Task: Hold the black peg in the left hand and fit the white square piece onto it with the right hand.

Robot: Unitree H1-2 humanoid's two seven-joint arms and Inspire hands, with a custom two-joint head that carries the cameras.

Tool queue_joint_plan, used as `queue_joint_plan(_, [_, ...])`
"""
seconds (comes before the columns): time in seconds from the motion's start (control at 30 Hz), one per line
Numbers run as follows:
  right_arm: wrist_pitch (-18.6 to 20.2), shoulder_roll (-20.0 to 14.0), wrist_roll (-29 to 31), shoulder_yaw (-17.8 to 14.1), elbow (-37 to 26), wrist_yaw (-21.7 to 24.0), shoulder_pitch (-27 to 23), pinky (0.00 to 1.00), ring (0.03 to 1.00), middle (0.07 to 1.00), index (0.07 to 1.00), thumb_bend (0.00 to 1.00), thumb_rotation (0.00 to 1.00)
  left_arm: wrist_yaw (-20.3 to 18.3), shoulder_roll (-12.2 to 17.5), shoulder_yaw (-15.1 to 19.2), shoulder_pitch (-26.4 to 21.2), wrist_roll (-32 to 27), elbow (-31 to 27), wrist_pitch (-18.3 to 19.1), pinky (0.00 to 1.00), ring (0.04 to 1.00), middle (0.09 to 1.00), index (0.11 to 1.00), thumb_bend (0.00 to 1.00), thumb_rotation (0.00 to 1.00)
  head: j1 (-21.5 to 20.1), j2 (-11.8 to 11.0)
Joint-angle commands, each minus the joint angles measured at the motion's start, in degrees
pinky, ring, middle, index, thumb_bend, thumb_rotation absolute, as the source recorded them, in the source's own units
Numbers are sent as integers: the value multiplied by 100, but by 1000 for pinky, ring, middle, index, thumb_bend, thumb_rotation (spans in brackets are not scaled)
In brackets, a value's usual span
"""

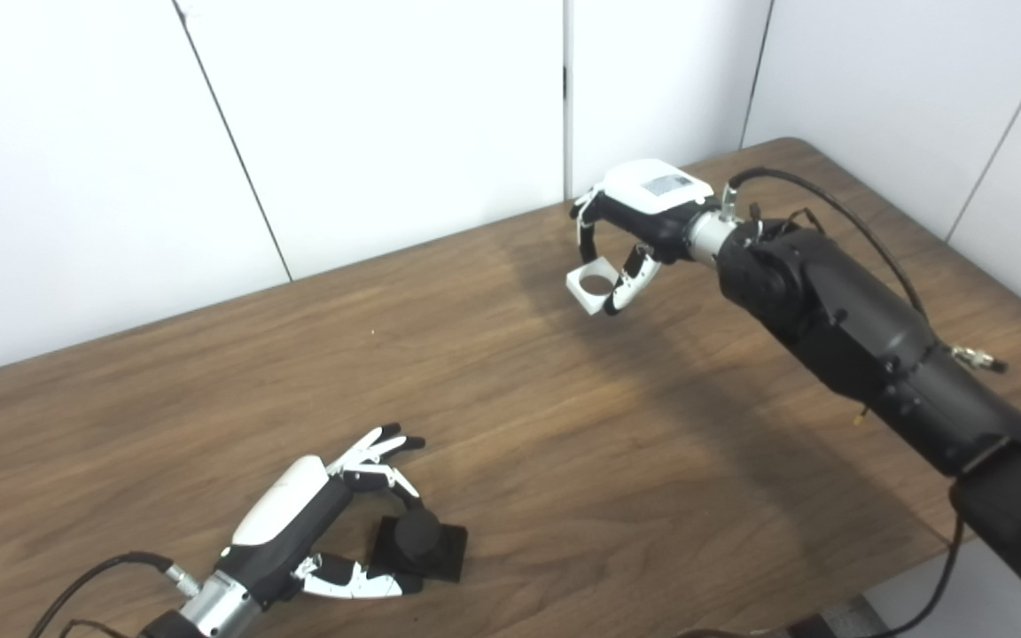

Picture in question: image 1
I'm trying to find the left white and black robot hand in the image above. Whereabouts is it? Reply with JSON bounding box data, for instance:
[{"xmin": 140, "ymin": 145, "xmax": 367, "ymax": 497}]
[{"xmin": 214, "ymin": 424, "xmax": 427, "ymax": 611}]

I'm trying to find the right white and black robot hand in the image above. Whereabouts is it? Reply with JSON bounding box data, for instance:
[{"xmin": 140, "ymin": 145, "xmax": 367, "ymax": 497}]
[{"xmin": 569, "ymin": 158, "xmax": 715, "ymax": 317}]

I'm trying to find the white square piece with hole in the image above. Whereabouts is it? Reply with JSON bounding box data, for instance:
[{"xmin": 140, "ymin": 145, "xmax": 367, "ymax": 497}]
[{"xmin": 565, "ymin": 256, "xmax": 622, "ymax": 315}]

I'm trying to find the black peg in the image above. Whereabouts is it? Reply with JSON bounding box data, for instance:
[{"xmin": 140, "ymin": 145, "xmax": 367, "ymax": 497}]
[{"xmin": 367, "ymin": 507, "xmax": 469, "ymax": 586}]

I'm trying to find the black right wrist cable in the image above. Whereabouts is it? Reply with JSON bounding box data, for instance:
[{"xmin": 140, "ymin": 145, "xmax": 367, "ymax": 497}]
[{"xmin": 721, "ymin": 167, "xmax": 965, "ymax": 638}]

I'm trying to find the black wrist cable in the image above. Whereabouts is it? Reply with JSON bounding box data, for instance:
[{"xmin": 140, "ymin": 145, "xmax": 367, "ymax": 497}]
[
  {"xmin": 26, "ymin": 551, "xmax": 203, "ymax": 638},
  {"xmin": 721, "ymin": 167, "xmax": 965, "ymax": 638}
]

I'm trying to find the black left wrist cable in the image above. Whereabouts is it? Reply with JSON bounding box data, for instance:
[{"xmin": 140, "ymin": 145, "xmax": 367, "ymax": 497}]
[{"xmin": 26, "ymin": 551, "xmax": 203, "ymax": 638}]

